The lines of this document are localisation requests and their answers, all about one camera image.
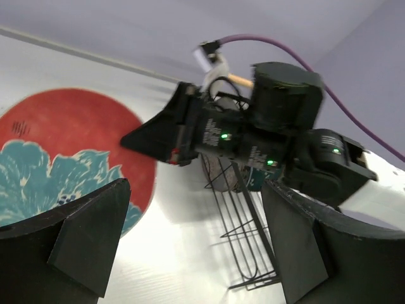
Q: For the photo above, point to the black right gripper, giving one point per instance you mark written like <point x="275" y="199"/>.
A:
<point x="188" y="125"/>

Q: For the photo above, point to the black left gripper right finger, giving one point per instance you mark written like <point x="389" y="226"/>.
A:
<point x="324" y="256"/>

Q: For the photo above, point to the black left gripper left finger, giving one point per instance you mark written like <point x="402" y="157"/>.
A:
<point x="64" y="255"/>

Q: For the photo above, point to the red floral plate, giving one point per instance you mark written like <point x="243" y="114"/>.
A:
<point x="62" y="144"/>

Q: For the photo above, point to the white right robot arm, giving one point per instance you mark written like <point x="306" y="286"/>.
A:
<point x="273" y="131"/>

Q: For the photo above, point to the grey patterned plate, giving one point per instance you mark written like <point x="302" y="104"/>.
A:
<point x="219" y="173"/>

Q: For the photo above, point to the light green plate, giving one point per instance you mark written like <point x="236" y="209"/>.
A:
<point x="256" y="178"/>

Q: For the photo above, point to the black wire dish rack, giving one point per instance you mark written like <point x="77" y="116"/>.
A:
<point x="246" y="233"/>

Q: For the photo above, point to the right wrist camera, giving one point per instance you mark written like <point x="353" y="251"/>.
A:
<point x="213" y="63"/>

